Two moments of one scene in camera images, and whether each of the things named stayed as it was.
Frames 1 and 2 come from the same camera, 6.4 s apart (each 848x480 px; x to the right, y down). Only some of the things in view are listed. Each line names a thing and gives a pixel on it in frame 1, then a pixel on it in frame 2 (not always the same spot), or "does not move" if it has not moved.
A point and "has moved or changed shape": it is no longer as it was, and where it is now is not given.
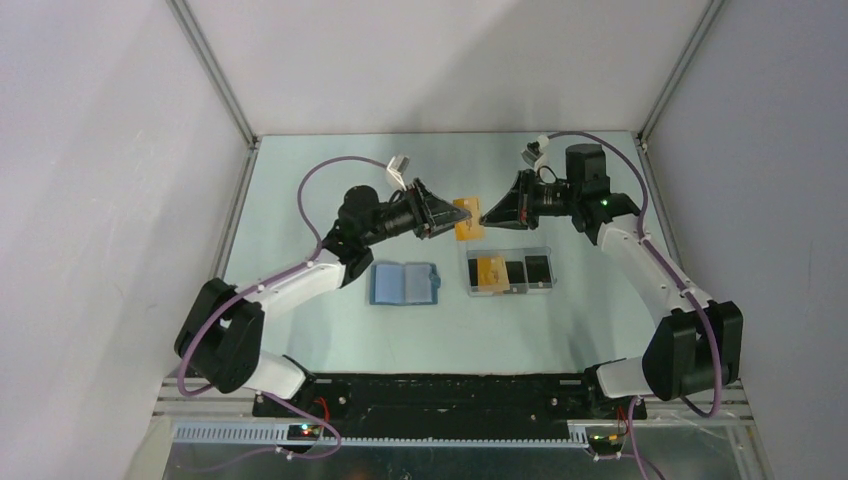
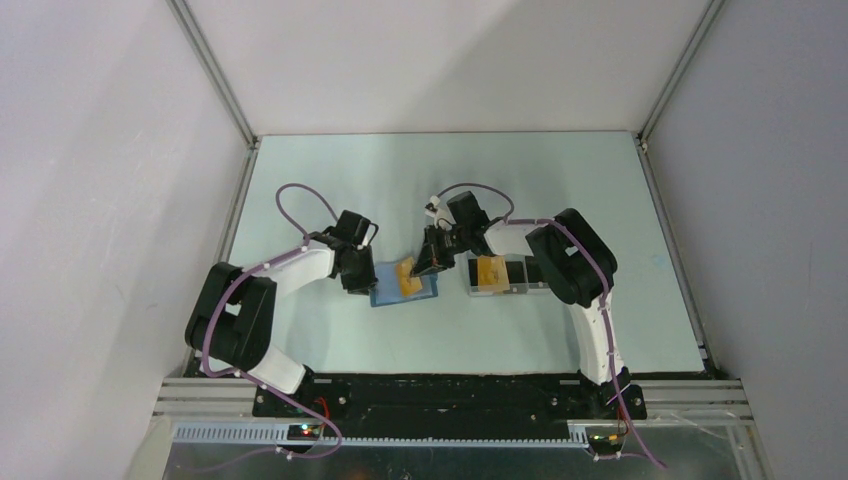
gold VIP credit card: [472, 229] has moved or changed shape
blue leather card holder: [409, 283] does not move
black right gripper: [517, 208] -> [432, 259]
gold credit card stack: [492, 274] does not move
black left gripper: [430, 214] -> [361, 285]
